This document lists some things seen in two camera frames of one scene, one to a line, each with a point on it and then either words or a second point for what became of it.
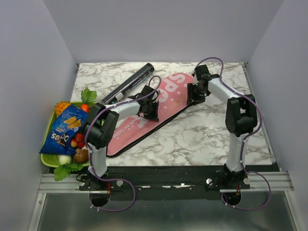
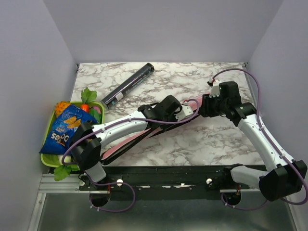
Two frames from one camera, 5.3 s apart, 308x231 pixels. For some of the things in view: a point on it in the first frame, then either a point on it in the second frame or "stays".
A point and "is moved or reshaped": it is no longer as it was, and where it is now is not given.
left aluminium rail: [69, 185] stays
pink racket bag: [173, 98] is moved or reshaped
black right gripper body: [195, 93] to [211, 106]
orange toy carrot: [85, 107] stays
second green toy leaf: [62, 171] stays
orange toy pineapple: [60, 107] stays
